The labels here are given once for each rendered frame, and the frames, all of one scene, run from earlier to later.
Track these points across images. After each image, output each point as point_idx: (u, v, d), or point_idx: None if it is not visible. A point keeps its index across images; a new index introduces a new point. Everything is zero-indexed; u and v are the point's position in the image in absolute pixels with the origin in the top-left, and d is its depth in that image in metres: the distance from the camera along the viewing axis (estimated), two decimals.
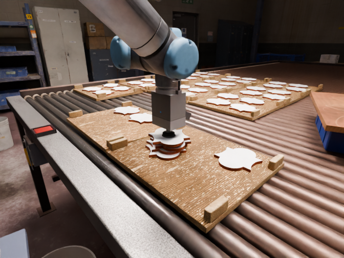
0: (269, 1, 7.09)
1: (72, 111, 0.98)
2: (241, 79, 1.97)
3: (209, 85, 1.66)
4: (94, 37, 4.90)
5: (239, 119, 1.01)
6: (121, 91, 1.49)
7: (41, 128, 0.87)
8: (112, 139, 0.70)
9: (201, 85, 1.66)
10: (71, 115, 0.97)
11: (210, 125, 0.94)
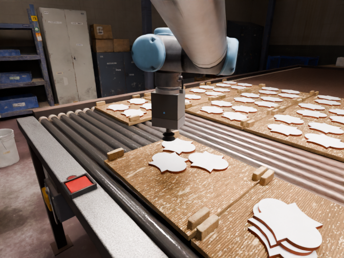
0: (280, 2, 6.85)
1: (111, 151, 0.73)
2: (282, 91, 1.72)
3: (253, 101, 1.42)
4: (102, 40, 4.66)
5: (329, 159, 0.77)
6: None
7: (76, 180, 0.63)
8: (197, 218, 0.45)
9: (244, 102, 1.42)
10: (110, 157, 0.73)
11: (299, 171, 0.70)
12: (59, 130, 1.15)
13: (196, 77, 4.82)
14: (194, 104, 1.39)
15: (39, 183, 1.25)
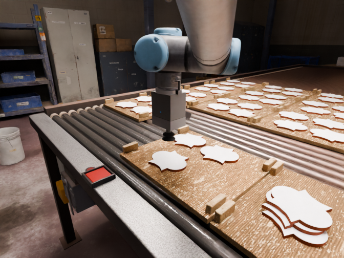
0: (281, 2, 6.89)
1: (127, 145, 0.77)
2: (285, 89, 1.76)
3: (257, 99, 1.46)
4: (104, 39, 4.69)
5: (334, 152, 0.80)
6: None
7: (95, 171, 0.67)
8: (215, 203, 0.49)
9: (249, 99, 1.45)
10: (126, 150, 0.76)
11: (306, 163, 0.74)
12: None
13: (198, 76, 4.85)
14: (200, 102, 1.42)
15: (50, 178, 1.28)
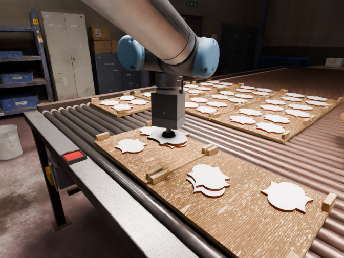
0: (273, 4, 7.07)
1: (99, 134, 0.96)
2: (256, 89, 1.95)
3: (227, 98, 1.65)
4: (100, 41, 4.88)
5: (269, 141, 0.99)
6: (139, 106, 1.47)
7: (71, 154, 0.86)
8: (152, 172, 0.68)
9: (219, 98, 1.64)
10: (99, 138, 0.95)
11: (241, 149, 0.92)
12: None
13: (190, 77, 5.04)
14: None
15: (42, 167, 1.47)
